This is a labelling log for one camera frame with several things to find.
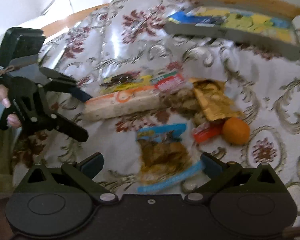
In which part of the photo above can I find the small red snack packet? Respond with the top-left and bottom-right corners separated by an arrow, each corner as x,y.
192,124 -> 223,144

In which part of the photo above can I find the orange fruit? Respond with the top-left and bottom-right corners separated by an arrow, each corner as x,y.
222,118 -> 250,145

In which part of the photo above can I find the blue chip snack bag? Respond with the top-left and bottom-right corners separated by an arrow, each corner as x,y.
136,123 -> 204,194

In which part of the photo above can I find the yellow noodle packet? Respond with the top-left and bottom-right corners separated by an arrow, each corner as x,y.
100,71 -> 153,94

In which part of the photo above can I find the golden torn snack bag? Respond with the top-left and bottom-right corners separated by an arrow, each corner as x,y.
189,77 -> 243,122

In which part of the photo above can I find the clear bag of buns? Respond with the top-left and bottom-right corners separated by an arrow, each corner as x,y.
151,71 -> 207,127

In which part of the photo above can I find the long white orange snack pack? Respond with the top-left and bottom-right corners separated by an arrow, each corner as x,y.
83,86 -> 161,121

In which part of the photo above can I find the person's left hand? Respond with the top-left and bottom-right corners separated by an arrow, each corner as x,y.
0,85 -> 21,128

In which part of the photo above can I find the floral white bedspread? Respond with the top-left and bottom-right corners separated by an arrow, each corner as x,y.
0,0 -> 300,224

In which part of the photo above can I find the dark blue packet in tray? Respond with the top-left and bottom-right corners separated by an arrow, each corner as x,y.
168,11 -> 225,27

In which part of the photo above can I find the grey shallow tray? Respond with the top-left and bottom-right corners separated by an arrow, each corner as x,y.
164,1 -> 300,61

